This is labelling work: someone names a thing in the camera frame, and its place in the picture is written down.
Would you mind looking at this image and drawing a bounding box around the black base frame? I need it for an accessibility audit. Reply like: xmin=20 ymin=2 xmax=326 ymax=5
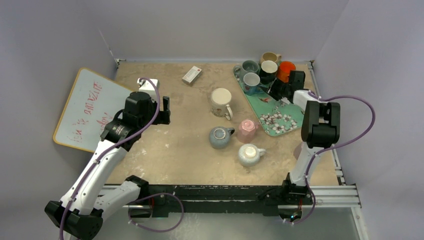
xmin=99 ymin=183 xmax=362 ymax=221

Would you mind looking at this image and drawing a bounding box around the mauve mug with black handle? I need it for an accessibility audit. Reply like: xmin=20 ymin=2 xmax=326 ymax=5
xmin=293 ymin=142 xmax=303 ymax=160

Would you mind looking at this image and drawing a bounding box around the blue-grey round mug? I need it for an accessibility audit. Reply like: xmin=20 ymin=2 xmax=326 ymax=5
xmin=208 ymin=126 xmax=235 ymax=150

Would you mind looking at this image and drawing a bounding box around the orange mug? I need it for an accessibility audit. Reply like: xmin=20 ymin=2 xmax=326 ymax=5
xmin=276 ymin=61 xmax=296 ymax=83

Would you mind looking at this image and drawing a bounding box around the grey mug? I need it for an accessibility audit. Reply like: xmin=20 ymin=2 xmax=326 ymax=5
xmin=233 ymin=60 xmax=260 ymax=80

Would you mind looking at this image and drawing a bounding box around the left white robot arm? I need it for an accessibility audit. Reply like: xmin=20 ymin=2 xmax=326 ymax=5
xmin=44 ymin=91 xmax=171 ymax=240

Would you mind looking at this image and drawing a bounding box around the pale speckled mug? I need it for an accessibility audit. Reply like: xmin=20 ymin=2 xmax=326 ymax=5
xmin=238 ymin=143 xmax=266 ymax=167

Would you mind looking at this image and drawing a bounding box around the pink faceted mug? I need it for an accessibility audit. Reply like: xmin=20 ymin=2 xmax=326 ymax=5
xmin=236 ymin=119 xmax=260 ymax=144

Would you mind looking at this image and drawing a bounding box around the green floral tray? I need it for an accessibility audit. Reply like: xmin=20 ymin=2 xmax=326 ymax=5
xmin=234 ymin=64 xmax=327 ymax=137

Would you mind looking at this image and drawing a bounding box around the white red small box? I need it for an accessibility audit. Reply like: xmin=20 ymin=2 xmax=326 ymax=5
xmin=182 ymin=66 xmax=203 ymax=86

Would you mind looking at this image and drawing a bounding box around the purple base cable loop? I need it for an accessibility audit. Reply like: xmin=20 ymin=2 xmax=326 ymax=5
xmin=127 ymin=192 xmax=185 ymax=234

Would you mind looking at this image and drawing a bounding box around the tan brown round mug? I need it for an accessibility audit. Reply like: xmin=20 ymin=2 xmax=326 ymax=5
xmin=259 ymin=52 xmax=282 ymax=65

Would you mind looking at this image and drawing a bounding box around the whiteboard with red writing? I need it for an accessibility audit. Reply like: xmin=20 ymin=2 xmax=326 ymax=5
xmin=53 ymin=67 xmax=132 ymax=152

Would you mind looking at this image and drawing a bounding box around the cream white mug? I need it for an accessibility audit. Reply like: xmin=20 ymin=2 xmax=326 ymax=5
xmin=210 ymin=88 xmax=234 ymax=121

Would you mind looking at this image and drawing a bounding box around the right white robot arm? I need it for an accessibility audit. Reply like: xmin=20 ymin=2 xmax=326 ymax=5
xmin=267 ymin=70 xmax=341 ymax=204

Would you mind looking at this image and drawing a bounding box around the blue mug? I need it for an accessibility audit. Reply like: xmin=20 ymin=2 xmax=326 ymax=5
xmin=242 ymin=72 xmax=264 ymax=96

